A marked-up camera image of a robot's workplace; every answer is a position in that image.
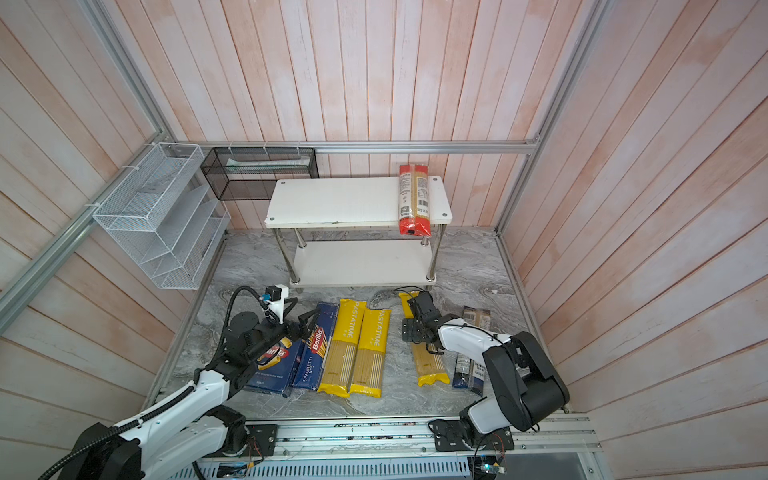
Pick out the red spaghetti bag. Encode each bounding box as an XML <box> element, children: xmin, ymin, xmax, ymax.
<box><xmin>398</xmin><ymin>164</ymin><xmax>431</xmax><ymax>237</ymax></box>

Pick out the dark blue spaghetti bag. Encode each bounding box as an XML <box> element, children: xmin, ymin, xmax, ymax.
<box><xmin>451</xmin><ymin>306</ymin><xmax>491</xmax><ymax>397</ymax></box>

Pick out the blue Barilla spaghetti box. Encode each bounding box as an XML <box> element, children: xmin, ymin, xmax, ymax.
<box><xmin>292</xmin><ymin>302</ymin><xmax>339</xmax><ymax>391</ymax></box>

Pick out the white wire mesh organizer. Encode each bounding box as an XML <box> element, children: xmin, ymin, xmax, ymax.
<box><xmin>94</xmin><ymin>143</ymin><xmax>230</xmax><ymax>290</ymax></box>

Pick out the black mesh wall basket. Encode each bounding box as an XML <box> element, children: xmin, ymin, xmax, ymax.
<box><xmin>201</xmin><ymin>146</ymin><xmax>319</xmax><ymax>201</ymax></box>

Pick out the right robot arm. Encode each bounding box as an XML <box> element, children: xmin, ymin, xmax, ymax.
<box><xmin>403</xmin><ymin>290</ymin><xmax>570</xmax><ymax>451</ymax></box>

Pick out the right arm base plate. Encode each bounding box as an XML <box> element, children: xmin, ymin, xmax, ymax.
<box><xmin>427</xmin><ymin>419</ymin><xmax>515</xmax><ymax>453</ymax></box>

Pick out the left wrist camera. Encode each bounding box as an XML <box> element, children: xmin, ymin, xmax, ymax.
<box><xmin>261</xmin><ymin>284</ymin><xmax>289</xmax><ymax>324</ymax></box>

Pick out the yellow Pastatime spaghetti bag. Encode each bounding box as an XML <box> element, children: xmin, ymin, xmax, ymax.
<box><xmin>398</xmin><ymin>291</ymin><xmax>450</xmax><ymax>387</ymax></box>
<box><xmin>350</xmin><ymin>309</ymin><xmax>391</xmax><ymax>398</ymax></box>
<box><xmin>318</xmin><ymin>299</ymin><xmax>367</xmax><ymax>398</ymax></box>

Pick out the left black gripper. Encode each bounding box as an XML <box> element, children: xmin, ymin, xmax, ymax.
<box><xmin>246</xmin><ymin>307</ymin><xmax>322</xmax><ymax>361</ymax></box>

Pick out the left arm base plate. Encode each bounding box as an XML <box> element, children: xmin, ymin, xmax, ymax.
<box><xmin>221</xmin><ymin>424</ymin><xmax>278</xmax><ymax>458</ymax></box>

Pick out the white two-tier shelf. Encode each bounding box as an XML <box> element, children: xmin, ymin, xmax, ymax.
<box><xmin>265</xmin><ymin>176</ymin><xmax>453</xmax><ymax>288</ymax></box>

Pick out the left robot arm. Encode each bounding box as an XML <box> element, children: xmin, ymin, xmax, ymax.
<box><xmin>41</xmin><ymin>285</ymin><xmax>319</xmax><ymax>479</ymax></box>

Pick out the blue Barilla rigatoni box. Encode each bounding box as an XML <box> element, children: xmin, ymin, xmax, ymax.
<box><xmin>245</xmin><ymin>338</ymin><xmax>305</xmax><ymax>397</ymax></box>

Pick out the aluminium mounting rail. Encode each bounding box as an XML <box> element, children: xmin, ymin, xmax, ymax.
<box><xmin>113</xmin><ymin>413</ymin><xmax>604</xmax><ymax>466</ymax></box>

